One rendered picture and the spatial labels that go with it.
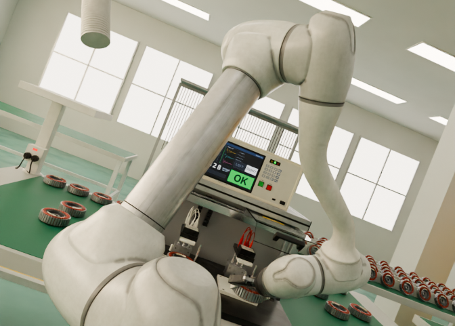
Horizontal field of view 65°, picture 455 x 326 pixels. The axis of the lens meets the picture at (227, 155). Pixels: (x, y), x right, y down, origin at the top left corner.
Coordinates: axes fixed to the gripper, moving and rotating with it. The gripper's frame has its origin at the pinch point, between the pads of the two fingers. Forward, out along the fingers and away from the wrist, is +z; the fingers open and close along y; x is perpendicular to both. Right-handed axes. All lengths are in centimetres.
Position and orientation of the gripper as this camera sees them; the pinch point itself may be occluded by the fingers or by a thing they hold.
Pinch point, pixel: (248, 289)
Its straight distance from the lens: 130.6
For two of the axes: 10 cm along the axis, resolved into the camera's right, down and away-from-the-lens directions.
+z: -2.6, 4.3, 8.6
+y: 9.2, 3.7, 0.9
